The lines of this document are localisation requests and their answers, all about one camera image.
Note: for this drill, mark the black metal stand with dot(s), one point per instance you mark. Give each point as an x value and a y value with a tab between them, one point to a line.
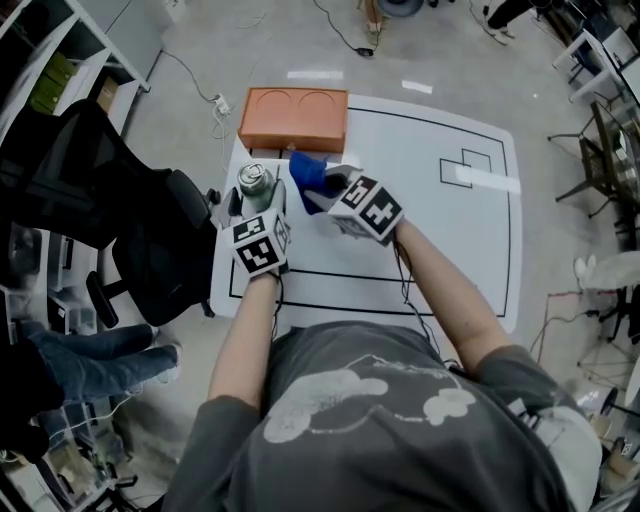
595	165

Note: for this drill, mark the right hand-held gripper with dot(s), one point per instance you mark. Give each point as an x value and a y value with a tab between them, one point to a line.
370	210

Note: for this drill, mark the white rack with clear drawers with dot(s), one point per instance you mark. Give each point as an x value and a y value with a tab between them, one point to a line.
60	300

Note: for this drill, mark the orange box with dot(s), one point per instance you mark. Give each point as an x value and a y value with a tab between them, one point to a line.
292	117

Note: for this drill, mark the brown cardboard box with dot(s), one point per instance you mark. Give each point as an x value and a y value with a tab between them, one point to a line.
107	92

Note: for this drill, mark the green box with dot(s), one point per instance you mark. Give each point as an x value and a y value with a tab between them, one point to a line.
47	95
62	67

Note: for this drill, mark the black power adapter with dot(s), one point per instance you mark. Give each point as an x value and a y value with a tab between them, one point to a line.
365	51

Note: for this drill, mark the black mesh office chair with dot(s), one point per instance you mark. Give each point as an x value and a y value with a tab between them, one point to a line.
125	225

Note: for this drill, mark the black swivel chair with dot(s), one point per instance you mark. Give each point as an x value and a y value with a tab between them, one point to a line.
622	315

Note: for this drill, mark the blue cloth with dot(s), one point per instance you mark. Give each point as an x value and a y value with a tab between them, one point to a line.
307	175

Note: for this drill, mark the person's left forearm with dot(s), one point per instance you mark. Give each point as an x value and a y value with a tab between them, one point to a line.
245	345

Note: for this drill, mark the white desk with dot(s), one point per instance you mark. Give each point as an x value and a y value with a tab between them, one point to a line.
610	50

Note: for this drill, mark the white power strip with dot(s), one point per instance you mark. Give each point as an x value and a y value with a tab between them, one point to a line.
221	104

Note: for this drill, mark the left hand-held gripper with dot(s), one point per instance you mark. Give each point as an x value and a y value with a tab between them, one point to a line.
260	245

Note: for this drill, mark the person's grey printed t-shirt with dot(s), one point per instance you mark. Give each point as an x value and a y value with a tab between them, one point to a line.
385	440

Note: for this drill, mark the person's right forearm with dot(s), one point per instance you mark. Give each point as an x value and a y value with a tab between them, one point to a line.
445	300

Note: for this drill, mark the small steel bottle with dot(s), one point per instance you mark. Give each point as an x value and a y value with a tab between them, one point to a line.
255	187

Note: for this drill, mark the white open shelf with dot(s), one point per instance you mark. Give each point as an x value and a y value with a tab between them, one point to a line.
95	30

